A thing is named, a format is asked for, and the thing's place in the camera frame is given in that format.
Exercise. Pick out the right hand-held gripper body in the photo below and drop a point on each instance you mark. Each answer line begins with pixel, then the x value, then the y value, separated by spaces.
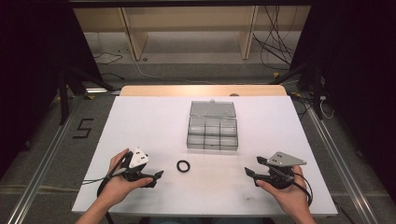
pixel 285 160

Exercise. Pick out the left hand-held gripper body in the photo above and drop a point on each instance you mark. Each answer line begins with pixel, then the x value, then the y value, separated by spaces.
pixel 138 158

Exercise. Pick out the clear plastic compartment box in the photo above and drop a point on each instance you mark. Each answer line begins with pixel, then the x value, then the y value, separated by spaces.
pixel 212 133

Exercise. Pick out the person's left hand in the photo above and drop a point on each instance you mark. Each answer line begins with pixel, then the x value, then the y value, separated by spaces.
pixel 116 188

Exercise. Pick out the person's right hand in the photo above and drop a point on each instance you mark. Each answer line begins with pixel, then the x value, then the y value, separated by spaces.
pixel 294 199

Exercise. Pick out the white table board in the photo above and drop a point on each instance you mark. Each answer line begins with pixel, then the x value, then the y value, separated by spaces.
pixel 149 130

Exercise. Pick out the wooden table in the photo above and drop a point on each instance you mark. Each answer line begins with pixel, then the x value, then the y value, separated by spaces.
pixel 174 90

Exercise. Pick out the short silver metal bar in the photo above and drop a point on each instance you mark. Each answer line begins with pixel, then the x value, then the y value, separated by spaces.
pixel 99 90

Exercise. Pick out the black tripod stand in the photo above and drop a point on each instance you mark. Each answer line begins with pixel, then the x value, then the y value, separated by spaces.
pixel 316 84
pixel 63 93

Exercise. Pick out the black curtain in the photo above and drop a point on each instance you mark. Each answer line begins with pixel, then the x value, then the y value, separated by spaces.
pixel 358 77
pixel 31 77

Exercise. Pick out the metal floor rail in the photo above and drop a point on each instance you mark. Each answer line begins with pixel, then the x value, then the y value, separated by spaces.
pixel 339 155
pixel 37 174

